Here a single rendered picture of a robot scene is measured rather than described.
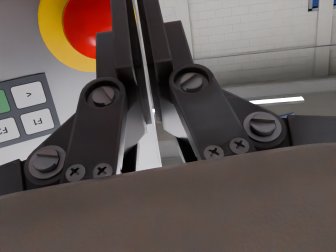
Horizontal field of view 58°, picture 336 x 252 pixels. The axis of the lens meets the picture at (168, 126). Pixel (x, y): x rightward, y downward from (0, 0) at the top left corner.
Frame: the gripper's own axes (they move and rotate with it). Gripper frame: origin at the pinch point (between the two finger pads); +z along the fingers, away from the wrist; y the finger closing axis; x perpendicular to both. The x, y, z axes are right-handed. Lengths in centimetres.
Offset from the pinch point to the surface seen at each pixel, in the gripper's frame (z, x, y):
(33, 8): 8.4, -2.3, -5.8
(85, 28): 5.9, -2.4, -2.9
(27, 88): 5.6, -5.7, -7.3
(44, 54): 7.0, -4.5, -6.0
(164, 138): 296, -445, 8
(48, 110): 5.0, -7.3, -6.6
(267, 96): 400, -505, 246
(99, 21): 6.2, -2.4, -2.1
